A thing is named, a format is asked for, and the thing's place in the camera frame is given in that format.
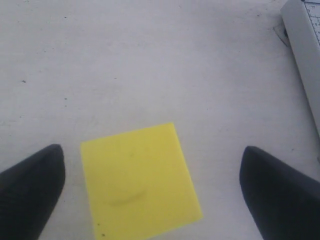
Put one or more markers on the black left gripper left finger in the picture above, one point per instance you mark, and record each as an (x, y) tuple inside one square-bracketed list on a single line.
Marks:
[(29, 192)]

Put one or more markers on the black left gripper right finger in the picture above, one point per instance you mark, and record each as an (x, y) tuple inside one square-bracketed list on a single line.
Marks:
[(284, 203)]

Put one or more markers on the yellow foam cube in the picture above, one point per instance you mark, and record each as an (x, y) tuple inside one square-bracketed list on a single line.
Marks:
[(138, 184)]

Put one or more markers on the grey paper cutter base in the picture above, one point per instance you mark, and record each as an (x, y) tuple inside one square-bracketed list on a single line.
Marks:
[(301, 20)]

